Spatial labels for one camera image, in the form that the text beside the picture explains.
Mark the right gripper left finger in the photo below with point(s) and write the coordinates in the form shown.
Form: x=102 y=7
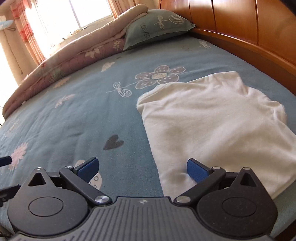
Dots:
x=49 y=204

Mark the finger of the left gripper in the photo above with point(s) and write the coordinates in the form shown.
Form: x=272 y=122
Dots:
x=8 y=193
x=4 y=161

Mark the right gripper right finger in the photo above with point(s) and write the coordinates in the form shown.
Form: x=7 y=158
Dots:
x=229 y=203

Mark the white printed sweatshirt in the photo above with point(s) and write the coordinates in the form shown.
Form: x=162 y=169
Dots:
x=218 y=121

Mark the blue floral bed sheet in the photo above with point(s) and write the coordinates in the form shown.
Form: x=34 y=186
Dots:
x=93 y=113

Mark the bright window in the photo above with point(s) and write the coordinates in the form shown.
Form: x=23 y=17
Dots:
x=56 y=23

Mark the orange patterned curtain left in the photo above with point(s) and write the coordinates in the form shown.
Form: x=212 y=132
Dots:
x=18 y=10

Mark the orange patterned curtain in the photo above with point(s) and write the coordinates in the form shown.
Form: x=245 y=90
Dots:
x=18 y=10
x=120 y=6

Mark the pink floral folded quilt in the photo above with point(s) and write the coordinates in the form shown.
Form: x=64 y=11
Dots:
x=82 y=52

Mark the orange wooden headboard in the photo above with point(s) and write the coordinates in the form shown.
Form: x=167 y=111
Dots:
x=260 y=32

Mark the orange patterned curtain right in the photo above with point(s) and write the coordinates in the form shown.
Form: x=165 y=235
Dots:
x=120 y=6

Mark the grey-green pillow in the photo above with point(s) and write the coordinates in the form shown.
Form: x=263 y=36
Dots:
x=158 y=24

